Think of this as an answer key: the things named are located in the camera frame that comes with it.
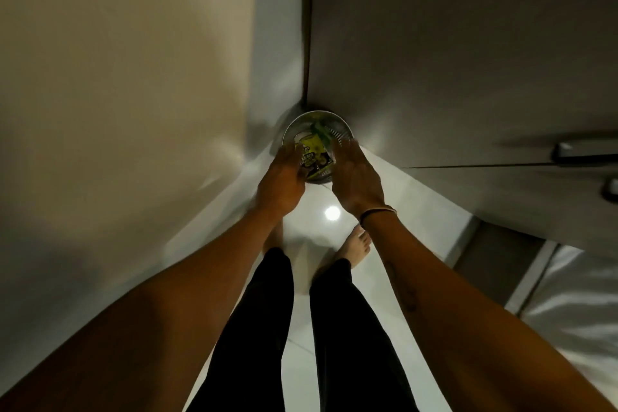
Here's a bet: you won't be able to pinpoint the grey wardrobe door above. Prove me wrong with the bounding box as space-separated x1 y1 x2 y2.
305 0 618 169

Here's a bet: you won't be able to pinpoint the green wrapper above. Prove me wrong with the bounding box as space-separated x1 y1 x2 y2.
311 121 335 143

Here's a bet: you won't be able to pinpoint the person's left foot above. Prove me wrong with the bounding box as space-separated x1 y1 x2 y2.
263 220 286 254

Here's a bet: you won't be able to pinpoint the thin wrist bracelet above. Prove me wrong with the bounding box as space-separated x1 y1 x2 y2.
359 205 398 227

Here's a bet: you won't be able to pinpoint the round silver waste bin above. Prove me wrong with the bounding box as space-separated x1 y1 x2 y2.
281 110 355 185

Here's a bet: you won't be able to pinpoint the long metal wardrobe handle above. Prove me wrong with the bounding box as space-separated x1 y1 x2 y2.
552 140 618 164

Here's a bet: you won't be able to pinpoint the person's foot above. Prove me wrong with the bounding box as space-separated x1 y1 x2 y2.
332 225 372 270
263 220 286 254

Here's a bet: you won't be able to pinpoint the grey wardrobe drawer front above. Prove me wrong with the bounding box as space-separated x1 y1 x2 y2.
403 163 618 261

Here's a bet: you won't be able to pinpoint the person's left hand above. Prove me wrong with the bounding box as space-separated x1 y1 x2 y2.
255 141 308 220

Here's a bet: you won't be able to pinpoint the person's right foot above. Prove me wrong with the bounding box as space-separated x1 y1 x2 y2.
332 225 372 270

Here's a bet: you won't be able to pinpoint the person's right forearm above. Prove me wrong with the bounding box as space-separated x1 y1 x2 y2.
360 210 618 412

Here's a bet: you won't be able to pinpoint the yellow printed packet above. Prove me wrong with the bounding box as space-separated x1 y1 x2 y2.
298 133 337 177

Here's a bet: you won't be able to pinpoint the person's right hand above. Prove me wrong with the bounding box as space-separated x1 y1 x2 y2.
331 138 388 220

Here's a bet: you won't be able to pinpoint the person's left forearm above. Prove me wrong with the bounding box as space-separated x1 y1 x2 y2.
0 206 296 412

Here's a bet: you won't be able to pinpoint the black trousers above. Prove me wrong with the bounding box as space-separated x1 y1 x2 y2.
186 248 419 412

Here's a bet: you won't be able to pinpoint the white bed sheet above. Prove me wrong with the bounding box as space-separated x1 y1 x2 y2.
520 245 618 395

